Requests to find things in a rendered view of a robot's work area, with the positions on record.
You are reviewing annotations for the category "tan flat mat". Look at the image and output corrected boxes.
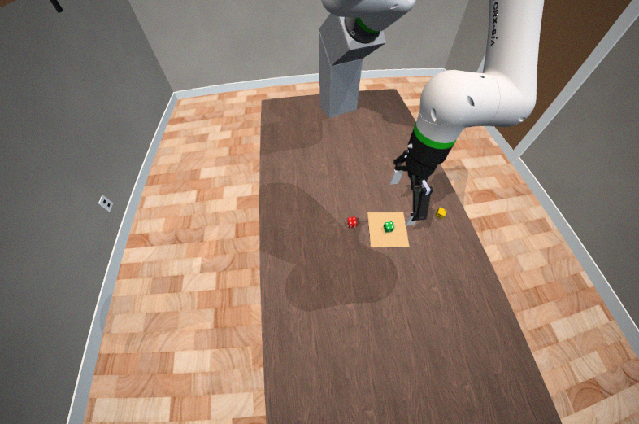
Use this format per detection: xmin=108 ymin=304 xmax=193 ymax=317
xmin=367 ymin=212 xmax=409 ymax=247

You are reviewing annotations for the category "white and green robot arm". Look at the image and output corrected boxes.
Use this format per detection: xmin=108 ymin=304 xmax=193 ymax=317
xmin=321 ymin=0 xmax=544 ymax=165

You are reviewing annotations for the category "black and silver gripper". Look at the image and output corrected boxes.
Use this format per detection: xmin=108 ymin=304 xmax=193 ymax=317
xmin=390 ymin=150 xmax=437 ymax=225

